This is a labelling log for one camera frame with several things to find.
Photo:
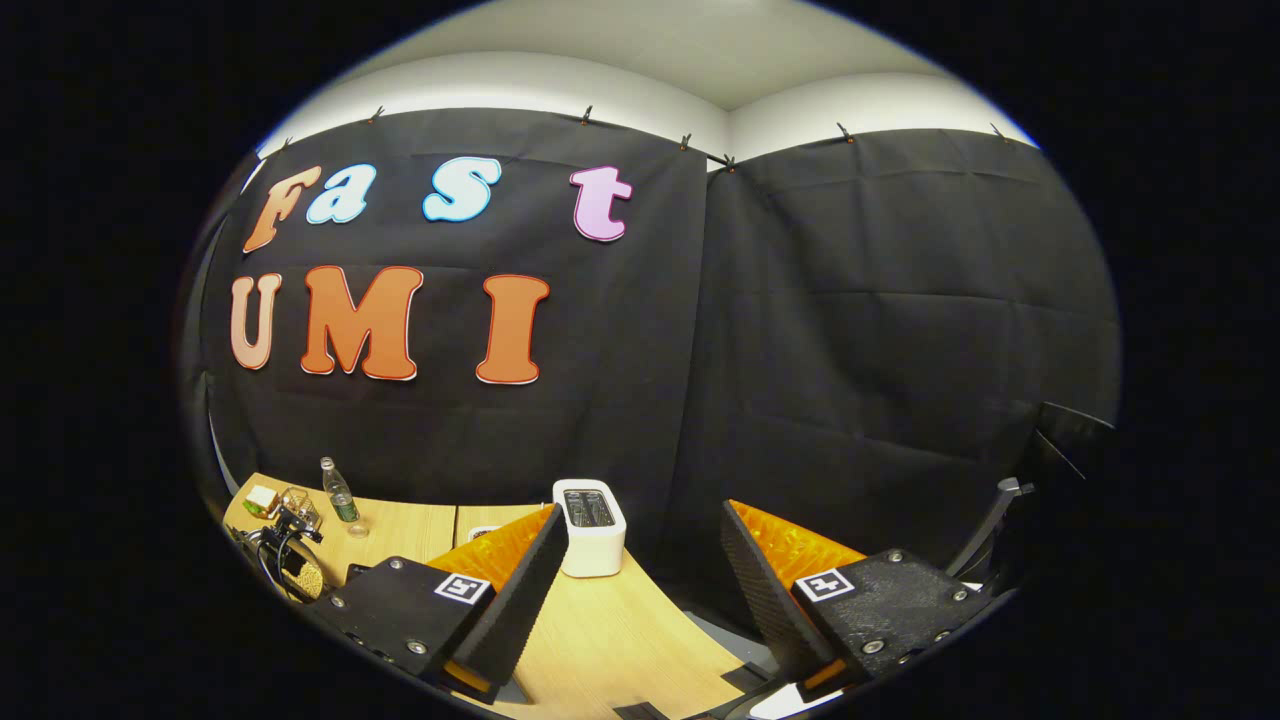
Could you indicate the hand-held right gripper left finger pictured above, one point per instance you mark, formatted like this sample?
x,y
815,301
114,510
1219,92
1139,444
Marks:
x,y
525,590

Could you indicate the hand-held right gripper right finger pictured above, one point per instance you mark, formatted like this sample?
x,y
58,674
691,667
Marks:
x,y
765,595

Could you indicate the sandwich with lettuce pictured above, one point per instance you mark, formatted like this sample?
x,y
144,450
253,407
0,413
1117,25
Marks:
x,y
262,498

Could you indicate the clear plastic water bottle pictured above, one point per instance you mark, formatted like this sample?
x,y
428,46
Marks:
x,y
340,497

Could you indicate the white toaster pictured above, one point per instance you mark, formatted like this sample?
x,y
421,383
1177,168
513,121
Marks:
x,y
590,535

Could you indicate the black chair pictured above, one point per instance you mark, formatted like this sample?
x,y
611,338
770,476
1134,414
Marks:
x,y
1000,520

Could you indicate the black backdrop cloth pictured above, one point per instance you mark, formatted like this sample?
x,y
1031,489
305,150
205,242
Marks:
x,y
850,330

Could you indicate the row of black cloth clips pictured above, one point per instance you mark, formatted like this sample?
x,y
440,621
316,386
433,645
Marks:
x,y
587,114

